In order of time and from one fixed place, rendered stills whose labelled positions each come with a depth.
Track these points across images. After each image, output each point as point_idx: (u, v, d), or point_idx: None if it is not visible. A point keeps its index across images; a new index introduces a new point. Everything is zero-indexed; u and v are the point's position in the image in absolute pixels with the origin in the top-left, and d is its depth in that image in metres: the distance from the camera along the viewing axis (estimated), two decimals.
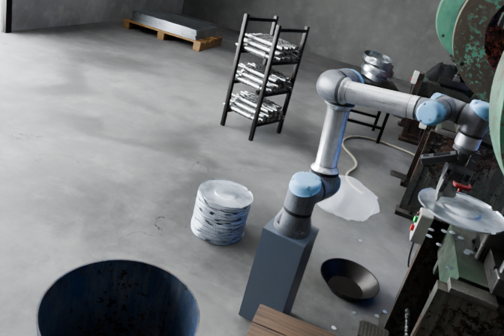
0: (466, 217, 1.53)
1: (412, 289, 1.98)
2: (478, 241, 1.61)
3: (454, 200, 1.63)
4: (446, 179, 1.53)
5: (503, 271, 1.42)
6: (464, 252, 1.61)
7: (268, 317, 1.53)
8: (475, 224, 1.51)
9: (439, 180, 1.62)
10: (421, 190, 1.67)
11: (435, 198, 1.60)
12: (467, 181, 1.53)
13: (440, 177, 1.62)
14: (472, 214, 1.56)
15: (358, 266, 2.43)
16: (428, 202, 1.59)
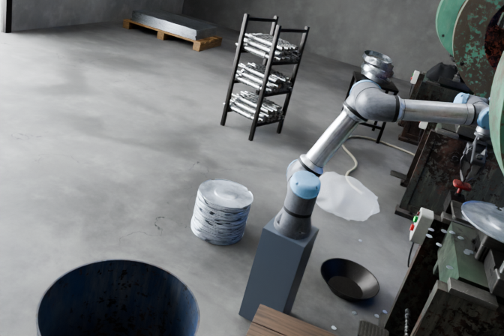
0: None
1: (412, 289, 1.98)
2: (478, 241, 1.61)
3: (490, 217, 1.58)
4: (484, 164, 1.84)
5: (503, 271, 1.42)
6: (464, 252, 1.61)
7: (268, 317, 1.53)
8: None
9: (460, 166, 1.86)
10: (470, 221, 1.52)
11: (466, 181, 1.88)
12: None
13: (461, 164, 1.86)
14: None
15: (358, 266, 2.43)
16: (496, 235, 1.48)
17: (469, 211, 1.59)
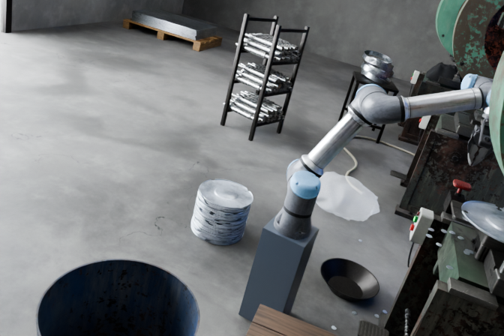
0: (488, 214, 1.59)
1: (412, 289, 1.98)
2: (478, 241, 1.61)
3: None
4: (493, 147, 1.81)
5: (503, 271, 1.42)
6: (464, 252, 1.61)
7: (268, 317, 1.53)
8: (477, 213, 1.60)
9: (468, 149, 1.84)
10: None
11: (474, 164, 1.85)
12: None
13: (469, 147, 1.83)
14: (493, 220, 1.56)
15: (358, 266, 2.43)
16: None
17: None
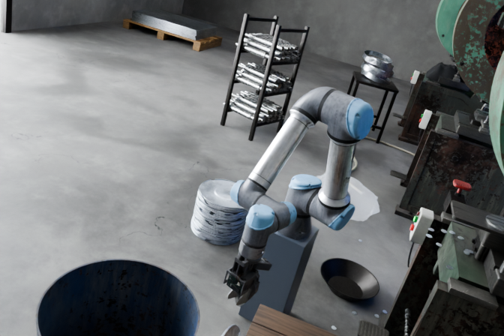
0: None
1: (412, 289, 1.98)
2: (478, 241, 1.61)
3: None
4: None
5: (503, 271, 1.42)
6: (464, 252, 1.61)
7: (268, 317, 1.53)
8: None
9: (253, 294, 1.46)
10: None
11: (238, 300, 1.49)
12: (227, 280, 1.41)
13: (254, 292, 1.45)
14: None
15: (358, 266, 2.43)
16: None
17: None
